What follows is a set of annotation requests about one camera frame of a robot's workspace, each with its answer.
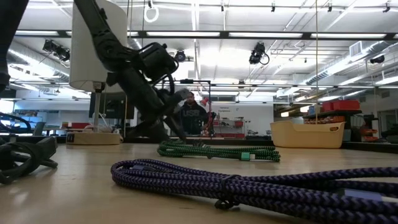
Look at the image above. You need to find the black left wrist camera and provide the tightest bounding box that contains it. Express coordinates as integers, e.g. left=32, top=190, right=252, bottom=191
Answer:
left=138, top=42, right=180, bottom=82

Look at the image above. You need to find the yellow plastic bin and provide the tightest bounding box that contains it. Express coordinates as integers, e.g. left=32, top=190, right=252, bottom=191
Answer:
left=269, top=120, right=346, bottom=149

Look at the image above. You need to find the silver ventilation duct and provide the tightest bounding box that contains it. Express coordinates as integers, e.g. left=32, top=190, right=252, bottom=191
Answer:
left=306, top=40, right=393, bottom=86

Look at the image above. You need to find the person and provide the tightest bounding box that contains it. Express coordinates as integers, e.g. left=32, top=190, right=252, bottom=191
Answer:
left=178, top=91, right=210, bottom=136

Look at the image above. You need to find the yellow hanging cord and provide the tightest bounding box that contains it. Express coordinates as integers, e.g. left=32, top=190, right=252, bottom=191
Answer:
left=315, top=0, right=320, bottom=124

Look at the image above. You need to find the thin black USB cable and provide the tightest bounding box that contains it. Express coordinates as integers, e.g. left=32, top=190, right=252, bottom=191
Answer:
left=0, top=136, right=59, bottom=185

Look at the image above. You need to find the purple braided USB cable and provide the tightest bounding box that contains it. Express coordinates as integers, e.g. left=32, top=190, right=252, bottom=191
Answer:
left=110, top=158, right=398, bottom=224

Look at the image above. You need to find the black computer monitor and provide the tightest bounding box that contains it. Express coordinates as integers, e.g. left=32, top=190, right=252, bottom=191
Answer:
left=89, top=92, right=135, bottom=120

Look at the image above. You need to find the black shelving rack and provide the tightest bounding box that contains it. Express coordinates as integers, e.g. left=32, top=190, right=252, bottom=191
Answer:
left=303, top=108, right=379, bottom=142

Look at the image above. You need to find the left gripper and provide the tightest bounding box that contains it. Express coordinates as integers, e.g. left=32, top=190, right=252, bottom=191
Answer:
left=115, top=66, right=192, bottom=141

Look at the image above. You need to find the green braided USB cable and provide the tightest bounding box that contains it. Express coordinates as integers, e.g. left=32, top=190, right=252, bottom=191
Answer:
left=157, top=139, right=281, bottom=162

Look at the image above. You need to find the white cylindrical table lamp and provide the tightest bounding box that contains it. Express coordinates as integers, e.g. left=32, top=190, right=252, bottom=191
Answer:
left=65, top=0, right=128, bottom=146

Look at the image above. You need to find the black table frame rail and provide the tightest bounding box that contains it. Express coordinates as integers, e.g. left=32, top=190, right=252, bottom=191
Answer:
left=0, top=135, right=398, bottom=154

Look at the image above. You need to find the white hanging ring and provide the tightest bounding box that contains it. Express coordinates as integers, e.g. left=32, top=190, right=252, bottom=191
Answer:
left=143, top=4, right=160, bottom=24

